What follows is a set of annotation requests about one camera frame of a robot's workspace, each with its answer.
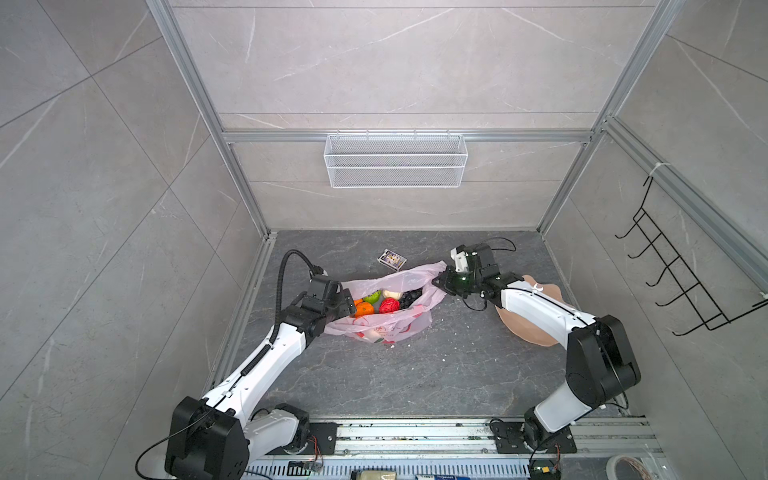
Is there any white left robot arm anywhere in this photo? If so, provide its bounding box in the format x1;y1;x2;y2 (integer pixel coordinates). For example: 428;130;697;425
164;249;355;479

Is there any dark fake grape bunch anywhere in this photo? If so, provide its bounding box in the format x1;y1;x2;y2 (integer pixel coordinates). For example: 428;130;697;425
399;288;423;310

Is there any beige fake fruit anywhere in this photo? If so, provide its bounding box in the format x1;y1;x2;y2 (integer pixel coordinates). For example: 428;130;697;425
382;290;403;301

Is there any pink plastic shopping bag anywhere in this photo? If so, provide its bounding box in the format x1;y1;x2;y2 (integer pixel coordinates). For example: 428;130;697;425
325;261;447;344

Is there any green fake fruit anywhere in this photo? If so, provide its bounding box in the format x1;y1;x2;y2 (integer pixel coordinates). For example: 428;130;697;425
363;290;382;305

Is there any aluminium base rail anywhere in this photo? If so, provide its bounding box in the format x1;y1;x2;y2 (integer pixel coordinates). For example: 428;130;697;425
161;417;667;480

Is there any white wire mesh basket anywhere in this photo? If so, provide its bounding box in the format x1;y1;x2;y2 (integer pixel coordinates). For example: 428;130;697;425
323;133;469;189

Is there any pink wavy plastic plate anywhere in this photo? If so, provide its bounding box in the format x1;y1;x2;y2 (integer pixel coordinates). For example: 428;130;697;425
496;275;563;347

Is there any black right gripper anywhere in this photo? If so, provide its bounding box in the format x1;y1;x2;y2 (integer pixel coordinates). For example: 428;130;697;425
431;265;482;298

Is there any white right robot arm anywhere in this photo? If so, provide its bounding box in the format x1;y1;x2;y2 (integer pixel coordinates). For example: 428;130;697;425
432;243;641;452

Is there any orange fake fruit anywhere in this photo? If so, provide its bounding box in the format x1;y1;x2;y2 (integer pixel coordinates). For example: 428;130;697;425
354;300;376;318

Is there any black wire hook rack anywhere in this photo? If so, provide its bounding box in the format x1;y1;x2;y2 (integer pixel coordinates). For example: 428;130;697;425
614;175;767;338

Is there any red fake fruit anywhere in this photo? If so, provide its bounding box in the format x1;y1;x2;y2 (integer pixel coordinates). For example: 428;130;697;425
378;298;401;314

